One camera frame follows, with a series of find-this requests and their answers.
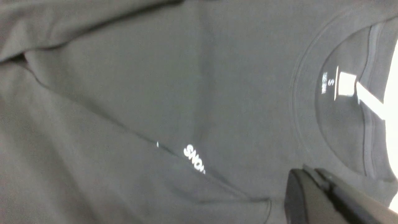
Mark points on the dark gray long-sleeved shirt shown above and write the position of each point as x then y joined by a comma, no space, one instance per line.
187,111

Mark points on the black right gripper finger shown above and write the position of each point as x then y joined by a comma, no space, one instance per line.
316,196

